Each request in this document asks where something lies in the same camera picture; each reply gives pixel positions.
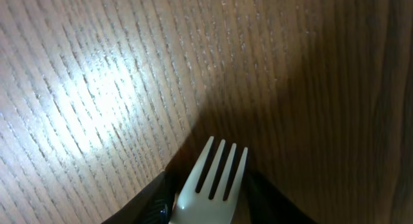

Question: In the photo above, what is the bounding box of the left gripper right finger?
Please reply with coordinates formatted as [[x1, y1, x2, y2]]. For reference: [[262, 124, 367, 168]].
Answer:
[[245, 171, 316, 224]]

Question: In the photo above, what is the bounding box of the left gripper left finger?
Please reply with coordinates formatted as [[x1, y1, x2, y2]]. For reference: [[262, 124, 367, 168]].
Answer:
[[103, 171, 176, 224]]

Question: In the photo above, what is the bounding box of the white fork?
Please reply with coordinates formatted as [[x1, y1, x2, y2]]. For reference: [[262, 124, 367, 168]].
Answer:
[[169, 136, 248, 224]]

